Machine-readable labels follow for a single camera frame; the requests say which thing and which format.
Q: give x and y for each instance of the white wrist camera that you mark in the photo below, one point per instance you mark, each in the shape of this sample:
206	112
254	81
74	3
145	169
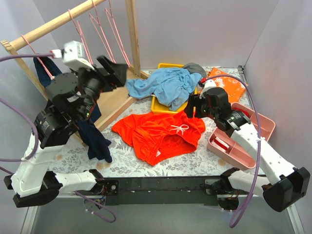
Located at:
209	84
72	55

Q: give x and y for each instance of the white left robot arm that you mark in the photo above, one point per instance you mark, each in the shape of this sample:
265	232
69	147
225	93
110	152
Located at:
33	183

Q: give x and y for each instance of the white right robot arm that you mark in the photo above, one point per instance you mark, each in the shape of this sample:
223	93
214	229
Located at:
283	185

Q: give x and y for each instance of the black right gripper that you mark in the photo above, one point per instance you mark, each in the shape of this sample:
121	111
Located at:
195	107

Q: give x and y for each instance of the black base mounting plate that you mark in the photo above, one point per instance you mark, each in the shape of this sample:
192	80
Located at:
206	190

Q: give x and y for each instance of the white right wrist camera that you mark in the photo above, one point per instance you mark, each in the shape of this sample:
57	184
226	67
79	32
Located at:
209	84

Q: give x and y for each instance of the wooden clothes rack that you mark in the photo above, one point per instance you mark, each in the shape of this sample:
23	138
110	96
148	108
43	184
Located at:
135	71

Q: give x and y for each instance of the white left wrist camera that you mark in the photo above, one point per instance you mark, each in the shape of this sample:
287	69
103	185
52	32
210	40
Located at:
72	55

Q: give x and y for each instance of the pink compartment organizer box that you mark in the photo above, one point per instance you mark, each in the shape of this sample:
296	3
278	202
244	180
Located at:
236	155

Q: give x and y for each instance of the light blue shorts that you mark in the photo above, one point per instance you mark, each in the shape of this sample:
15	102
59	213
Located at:
140	88

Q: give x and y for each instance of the navy blue garment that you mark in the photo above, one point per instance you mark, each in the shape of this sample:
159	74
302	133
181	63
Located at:
90	135

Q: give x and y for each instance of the grey garment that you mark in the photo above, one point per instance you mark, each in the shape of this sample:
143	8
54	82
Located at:
195	68

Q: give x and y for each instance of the orange mesh shorts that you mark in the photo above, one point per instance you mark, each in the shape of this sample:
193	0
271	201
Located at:
157	137

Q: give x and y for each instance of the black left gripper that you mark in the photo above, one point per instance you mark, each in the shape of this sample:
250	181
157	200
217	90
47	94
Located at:
105	73

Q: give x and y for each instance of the red white cloth in organizer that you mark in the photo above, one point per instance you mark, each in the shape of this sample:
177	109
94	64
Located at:
220	144

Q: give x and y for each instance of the orange worn folded cloth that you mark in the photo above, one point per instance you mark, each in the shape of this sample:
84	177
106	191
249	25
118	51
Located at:
233	87

